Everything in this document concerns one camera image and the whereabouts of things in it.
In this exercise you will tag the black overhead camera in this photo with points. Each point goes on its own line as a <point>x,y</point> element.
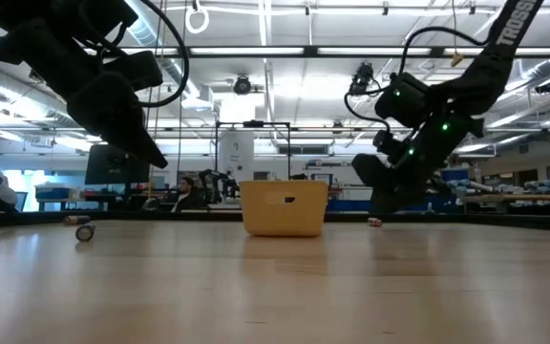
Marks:
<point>361,76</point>

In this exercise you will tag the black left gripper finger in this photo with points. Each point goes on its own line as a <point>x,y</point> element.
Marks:
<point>136,124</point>
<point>117,134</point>

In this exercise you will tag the white ceiling box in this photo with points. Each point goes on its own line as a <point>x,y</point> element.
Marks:
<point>198,104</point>

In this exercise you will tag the black ceiling fixture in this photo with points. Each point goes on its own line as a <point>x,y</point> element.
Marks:
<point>547,87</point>

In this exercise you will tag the thin black light rail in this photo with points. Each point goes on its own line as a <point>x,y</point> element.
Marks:
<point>327,129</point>

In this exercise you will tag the yellow plastic bin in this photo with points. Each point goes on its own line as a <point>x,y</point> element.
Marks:
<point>284,220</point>

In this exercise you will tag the black background robot arm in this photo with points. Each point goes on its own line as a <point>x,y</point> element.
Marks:
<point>217,184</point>

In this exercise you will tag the silver ventilation duct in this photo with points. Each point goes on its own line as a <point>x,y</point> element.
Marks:
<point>17,93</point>
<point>518,95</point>
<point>148,38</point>

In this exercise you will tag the copper and black battery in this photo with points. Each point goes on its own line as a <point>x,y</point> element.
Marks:
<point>77,220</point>

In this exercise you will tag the black dome camera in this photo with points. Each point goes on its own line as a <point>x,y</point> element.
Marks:
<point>242,86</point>

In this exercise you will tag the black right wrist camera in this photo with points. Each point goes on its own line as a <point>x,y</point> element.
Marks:
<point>370,172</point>

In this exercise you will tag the light blue robot arm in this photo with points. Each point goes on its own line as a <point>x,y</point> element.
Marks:
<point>549,186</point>
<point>471,185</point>

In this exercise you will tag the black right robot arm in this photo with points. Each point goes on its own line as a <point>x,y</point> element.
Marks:
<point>490,62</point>

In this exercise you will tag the black table edge rail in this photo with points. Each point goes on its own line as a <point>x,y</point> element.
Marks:
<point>217,216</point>

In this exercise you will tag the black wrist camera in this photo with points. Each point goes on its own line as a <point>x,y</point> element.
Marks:
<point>370,172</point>
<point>134,71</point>

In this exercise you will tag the white air vent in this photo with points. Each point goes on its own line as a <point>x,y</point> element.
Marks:
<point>518,74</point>

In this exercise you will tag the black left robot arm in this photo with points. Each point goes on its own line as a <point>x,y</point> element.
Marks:
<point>27,24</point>

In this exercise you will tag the wooden workbench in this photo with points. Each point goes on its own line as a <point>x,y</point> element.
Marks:
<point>533,197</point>

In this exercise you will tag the blue crate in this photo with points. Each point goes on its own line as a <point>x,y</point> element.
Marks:
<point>53,193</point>

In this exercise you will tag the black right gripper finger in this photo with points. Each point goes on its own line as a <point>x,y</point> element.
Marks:
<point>383,203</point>
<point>408,201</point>

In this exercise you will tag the blue storage bin row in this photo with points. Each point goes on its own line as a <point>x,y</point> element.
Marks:
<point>456,174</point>
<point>346,205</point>

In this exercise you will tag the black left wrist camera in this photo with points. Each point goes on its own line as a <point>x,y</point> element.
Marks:
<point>134,71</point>

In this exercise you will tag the black computer monitor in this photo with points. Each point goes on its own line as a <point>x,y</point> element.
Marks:
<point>108,172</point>

